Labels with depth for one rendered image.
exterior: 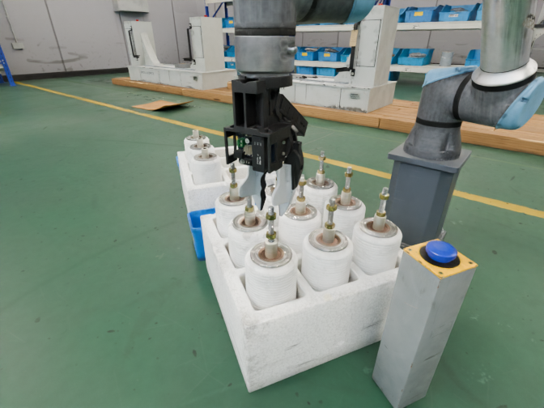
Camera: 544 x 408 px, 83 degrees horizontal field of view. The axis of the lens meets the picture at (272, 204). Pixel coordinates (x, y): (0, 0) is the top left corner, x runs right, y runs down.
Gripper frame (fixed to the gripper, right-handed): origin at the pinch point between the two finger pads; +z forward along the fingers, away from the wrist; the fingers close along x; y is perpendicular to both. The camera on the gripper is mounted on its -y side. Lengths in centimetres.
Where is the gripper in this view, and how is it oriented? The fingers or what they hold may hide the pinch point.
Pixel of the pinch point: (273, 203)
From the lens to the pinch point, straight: 51.0
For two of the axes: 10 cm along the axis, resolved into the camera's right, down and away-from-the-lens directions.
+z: 0.0, 8.8, 4.7
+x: 8.7, 2.3, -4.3
